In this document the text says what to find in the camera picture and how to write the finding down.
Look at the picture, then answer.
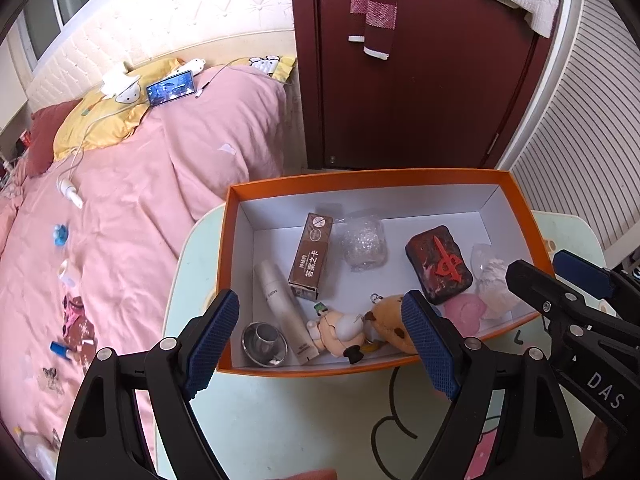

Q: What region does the brown capybara plush keychain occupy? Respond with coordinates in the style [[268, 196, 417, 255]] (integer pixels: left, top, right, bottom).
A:
[[362, 294, 418, 356]]

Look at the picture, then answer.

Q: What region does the mint cartoon desktop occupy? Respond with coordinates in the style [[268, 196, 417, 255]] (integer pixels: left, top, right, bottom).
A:
[[156, 202, 608, 480]]

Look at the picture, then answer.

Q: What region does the cream padded headboard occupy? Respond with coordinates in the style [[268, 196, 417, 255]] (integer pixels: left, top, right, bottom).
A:
[[25, 0, 296, 111]]

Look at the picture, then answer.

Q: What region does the white cylindrical tube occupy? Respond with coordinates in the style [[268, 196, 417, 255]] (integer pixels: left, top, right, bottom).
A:
[[253, 260, 321, 365]]

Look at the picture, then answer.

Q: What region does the maroon wardrobe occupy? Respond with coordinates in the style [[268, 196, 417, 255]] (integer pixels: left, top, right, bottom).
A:
[[289, 0, 558, 171]]

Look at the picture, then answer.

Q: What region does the small doll figure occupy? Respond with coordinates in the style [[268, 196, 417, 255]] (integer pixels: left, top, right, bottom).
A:
[[307, 302, 371, 365]]

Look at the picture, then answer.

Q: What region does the small metal cup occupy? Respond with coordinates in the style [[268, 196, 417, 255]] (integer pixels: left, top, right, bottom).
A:
[[241, 321, 289, 368]]

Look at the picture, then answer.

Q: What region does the brown carton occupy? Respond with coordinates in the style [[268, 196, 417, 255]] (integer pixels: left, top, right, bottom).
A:
[[288, 212, 334, 302]]

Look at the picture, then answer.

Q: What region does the pink blanket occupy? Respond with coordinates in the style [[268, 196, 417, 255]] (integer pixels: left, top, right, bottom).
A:
[[0, 62, 288, 461]]

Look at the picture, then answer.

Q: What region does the red and black block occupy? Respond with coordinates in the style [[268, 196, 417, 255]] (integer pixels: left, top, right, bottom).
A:
[[405, 226, 474, 306]]

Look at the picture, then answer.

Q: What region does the dark red pillow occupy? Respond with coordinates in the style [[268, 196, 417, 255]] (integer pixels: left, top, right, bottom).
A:
[[25, 99, 83, 178]]

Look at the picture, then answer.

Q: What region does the white slatted panel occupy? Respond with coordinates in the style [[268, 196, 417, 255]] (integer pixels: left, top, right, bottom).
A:
[[495, 0, 640, 256]]

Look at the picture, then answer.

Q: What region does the maroon striped scarf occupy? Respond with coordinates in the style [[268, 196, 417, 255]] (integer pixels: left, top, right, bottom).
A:
[[348, 0, 399, 61]]

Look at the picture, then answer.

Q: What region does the pink round case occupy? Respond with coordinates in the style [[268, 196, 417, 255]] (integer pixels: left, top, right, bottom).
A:
[[444, 294, 487, 333]]

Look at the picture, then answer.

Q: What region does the brown and pink cloth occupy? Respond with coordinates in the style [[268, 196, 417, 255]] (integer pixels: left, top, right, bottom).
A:
[[62, 296, 96, 351]]

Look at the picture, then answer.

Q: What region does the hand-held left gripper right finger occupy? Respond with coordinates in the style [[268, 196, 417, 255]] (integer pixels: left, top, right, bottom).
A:
[[400, 289, 586, 480]]

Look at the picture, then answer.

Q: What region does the white charger device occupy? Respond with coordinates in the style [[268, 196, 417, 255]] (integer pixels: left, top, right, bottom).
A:
[[101, 67, 141, 106]]

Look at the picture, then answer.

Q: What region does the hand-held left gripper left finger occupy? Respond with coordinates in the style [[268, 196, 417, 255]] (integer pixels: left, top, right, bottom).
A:
[[57, 288, 241, 480]]

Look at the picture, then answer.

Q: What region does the cartoon print pillow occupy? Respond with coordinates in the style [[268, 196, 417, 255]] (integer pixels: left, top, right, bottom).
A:
[[247, 54, 297, 83]]

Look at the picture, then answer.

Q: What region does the clear plastic bag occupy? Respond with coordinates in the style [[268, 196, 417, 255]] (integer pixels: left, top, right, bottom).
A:
[[336, 211, 388, 273]]

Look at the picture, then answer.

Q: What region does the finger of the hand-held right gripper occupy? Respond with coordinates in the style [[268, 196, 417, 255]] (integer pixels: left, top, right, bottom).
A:
[[505, 259, 640, 357], [552, 249, 640, 323]]

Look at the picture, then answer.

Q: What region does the yellow pillow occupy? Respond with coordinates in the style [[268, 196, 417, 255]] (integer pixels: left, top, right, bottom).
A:
[[52, 57, 186, 161]]

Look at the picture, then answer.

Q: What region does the white plastic bag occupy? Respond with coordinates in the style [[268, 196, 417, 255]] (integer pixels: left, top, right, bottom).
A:
[[470, 243, 523, 320]]

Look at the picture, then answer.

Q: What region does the white cable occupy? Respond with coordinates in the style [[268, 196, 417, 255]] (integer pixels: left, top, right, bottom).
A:
[[55, 57, 251, 191]]

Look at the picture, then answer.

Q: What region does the orange cardboard box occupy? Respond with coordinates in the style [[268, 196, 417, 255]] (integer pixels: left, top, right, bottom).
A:
[[216, 169, 558, 376]]

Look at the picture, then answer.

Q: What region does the white power strip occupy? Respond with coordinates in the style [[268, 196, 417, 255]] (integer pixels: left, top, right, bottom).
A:
[[172, 58, 207, 76]]

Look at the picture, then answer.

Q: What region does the smartphone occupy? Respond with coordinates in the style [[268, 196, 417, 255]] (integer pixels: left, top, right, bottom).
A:
[[146, 71, 196, 107]]

